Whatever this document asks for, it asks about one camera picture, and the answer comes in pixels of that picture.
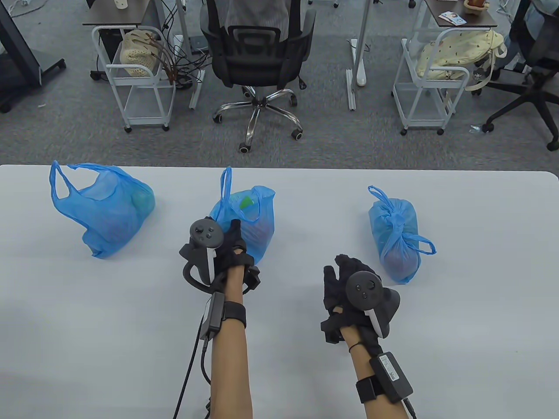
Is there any person's left hand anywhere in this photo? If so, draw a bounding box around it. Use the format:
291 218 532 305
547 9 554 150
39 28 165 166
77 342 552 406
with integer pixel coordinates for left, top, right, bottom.
211 219 262 297

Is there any person's right hand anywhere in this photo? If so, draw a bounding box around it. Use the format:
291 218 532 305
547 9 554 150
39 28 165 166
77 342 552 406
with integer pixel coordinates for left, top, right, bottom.
321 254 385 353

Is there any black handheld controller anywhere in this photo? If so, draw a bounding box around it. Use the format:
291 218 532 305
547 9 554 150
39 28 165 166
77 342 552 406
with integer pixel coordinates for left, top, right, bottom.
179 218 224 292
345 271 400 339

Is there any blue plastic bag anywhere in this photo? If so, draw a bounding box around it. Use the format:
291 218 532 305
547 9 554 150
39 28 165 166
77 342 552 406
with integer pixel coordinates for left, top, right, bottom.
210 167 276 267
49 161 156 259
368 185 436 284

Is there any person's left forearm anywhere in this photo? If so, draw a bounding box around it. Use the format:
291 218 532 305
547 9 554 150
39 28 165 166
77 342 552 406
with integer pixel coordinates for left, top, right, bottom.
210 266 255 419

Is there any black forearm battery box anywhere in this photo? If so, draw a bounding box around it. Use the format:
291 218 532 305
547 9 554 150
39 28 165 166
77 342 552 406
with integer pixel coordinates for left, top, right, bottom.
369 353 414 403
200 292 226 341

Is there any person's right forearm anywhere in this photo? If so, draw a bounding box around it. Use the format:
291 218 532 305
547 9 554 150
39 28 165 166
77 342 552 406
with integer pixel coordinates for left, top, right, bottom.
340 325 410 419

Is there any cream knitted bag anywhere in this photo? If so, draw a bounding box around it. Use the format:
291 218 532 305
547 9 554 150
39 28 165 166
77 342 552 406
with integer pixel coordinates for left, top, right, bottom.
120 30 163 80

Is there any pale yellow patterned bag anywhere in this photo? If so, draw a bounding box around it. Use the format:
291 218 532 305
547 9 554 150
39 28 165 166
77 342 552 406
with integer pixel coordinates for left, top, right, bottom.
415 30 508 91

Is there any white metal trolley cart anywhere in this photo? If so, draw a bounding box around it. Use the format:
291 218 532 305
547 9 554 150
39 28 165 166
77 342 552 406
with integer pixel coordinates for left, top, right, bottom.
92 25 176 133
392 28 471 136

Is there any black mesh office chair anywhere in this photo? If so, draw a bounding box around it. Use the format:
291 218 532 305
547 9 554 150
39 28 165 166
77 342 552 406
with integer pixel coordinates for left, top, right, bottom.
200 0 317 153

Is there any white desk leg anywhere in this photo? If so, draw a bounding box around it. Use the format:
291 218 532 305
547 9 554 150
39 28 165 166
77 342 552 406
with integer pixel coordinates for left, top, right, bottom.
176 0 206 110
346 0 373 110

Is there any brown topped desk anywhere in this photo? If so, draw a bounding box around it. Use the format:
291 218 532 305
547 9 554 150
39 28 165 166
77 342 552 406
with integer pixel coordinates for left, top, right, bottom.
83 0 154 27
424 0 498 29

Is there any black wheeled stand base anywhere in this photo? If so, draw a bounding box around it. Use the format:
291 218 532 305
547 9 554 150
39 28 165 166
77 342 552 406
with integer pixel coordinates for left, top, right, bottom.
0 0 67 114

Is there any black forearm strap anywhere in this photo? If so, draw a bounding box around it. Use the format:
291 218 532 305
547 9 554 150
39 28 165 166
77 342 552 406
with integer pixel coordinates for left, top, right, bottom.
221 302 247 329
356 376 385 405

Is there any tangle of cables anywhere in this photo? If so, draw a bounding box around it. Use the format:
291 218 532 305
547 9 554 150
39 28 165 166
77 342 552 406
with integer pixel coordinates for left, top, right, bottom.
151 0 212 90

